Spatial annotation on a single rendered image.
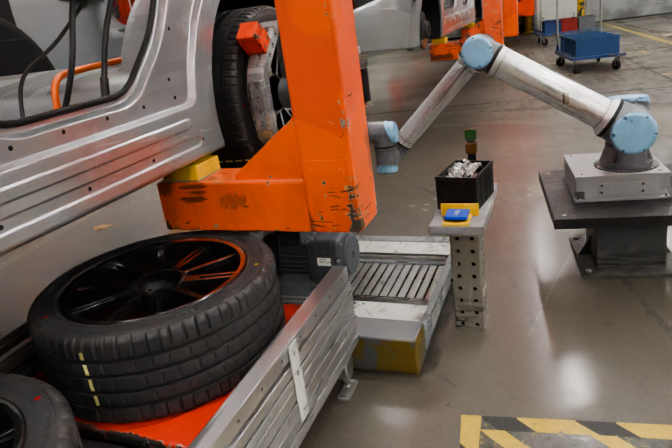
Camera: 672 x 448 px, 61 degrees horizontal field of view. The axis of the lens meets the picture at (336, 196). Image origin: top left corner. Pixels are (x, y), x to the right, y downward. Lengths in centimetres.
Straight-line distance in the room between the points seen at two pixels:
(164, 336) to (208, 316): 11
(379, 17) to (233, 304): 350
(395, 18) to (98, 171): 349
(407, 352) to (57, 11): 294
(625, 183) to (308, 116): 131
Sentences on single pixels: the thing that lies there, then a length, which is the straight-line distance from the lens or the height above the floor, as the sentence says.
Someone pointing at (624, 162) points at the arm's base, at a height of 44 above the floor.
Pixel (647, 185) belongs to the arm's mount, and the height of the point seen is 35.
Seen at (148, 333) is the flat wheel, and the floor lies 50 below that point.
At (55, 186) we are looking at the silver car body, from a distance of 142.
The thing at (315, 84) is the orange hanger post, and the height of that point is 95.
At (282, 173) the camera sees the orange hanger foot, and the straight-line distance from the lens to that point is 167.
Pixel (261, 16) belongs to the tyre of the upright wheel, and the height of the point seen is 114.
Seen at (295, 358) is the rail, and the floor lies 34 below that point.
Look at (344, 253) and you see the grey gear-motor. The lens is 192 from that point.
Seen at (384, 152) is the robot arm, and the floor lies 55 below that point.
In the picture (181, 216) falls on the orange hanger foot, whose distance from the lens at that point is 189.
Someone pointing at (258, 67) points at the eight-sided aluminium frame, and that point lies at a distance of 198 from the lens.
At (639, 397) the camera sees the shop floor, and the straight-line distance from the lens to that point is 187.
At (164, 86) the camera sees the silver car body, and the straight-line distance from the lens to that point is 176.
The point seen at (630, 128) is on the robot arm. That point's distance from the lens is 220.
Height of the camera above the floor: 113
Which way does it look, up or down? 18 degrees down
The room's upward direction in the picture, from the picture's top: 8 degrees counter-clockwise
